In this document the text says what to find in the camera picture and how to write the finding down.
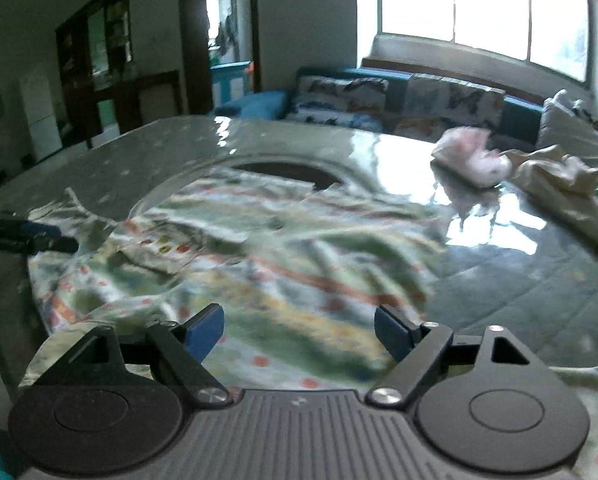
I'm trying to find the green patterned baby garment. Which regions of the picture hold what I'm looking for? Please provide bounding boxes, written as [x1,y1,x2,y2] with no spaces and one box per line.
[21,169,598,479]

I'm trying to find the grey star quilted table cover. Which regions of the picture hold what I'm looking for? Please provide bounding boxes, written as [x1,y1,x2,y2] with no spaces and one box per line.
[0,116,598,389]

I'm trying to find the dark wooden cabinet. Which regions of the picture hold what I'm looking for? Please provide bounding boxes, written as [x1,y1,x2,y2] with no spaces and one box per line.
[55,0,184,148]

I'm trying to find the pink white folded garment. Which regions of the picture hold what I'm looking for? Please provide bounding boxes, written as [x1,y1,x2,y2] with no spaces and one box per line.
[432,127,512,188]

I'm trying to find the cream crumpled garment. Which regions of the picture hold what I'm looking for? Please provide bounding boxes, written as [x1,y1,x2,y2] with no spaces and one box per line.
[502,145,598,251]

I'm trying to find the butterfly cushion centre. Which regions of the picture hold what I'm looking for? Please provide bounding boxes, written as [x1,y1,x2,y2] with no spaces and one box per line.
[386,75,506,143]

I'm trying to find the butterfly cushion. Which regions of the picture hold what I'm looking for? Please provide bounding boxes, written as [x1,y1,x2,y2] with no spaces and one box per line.
[386,75,506,143]
[285,76,389,132]

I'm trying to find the butterfly cushion left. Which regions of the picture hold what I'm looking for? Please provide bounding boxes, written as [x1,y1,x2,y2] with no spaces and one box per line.
[285,76,389,132]

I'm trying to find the blue sofa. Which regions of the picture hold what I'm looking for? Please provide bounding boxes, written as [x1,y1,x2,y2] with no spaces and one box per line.
[212,67,542,151]

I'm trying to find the grey pillow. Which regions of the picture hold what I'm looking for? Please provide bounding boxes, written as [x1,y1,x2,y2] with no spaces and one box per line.
[536,89,598,169]

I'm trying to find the window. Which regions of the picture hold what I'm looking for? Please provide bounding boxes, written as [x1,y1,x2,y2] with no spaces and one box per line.
[356,0,591,84]

